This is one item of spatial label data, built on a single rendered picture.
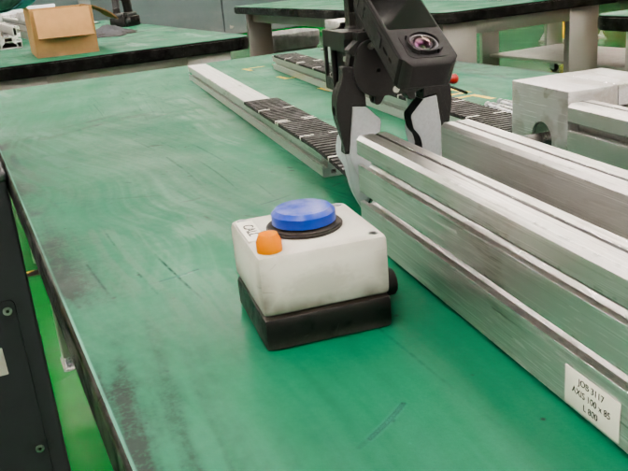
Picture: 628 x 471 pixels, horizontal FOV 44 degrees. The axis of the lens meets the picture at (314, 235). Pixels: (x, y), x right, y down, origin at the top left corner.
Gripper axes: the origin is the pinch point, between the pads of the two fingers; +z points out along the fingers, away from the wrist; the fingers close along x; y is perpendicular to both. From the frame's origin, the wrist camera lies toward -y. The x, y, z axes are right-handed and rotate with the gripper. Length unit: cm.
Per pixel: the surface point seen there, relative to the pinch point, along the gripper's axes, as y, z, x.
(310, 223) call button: -18.2, -4.8, 13.1
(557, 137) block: -2.8, -3.3, -14.1
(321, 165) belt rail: 16.1, 0.9, 1.9
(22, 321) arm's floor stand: 43, 23, 38
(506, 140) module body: -12.9, -6.5, -3.2
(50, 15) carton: 214, -10, 30
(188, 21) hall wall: 1127, 47, -142
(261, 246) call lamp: -19.7, -4.5, 16.5
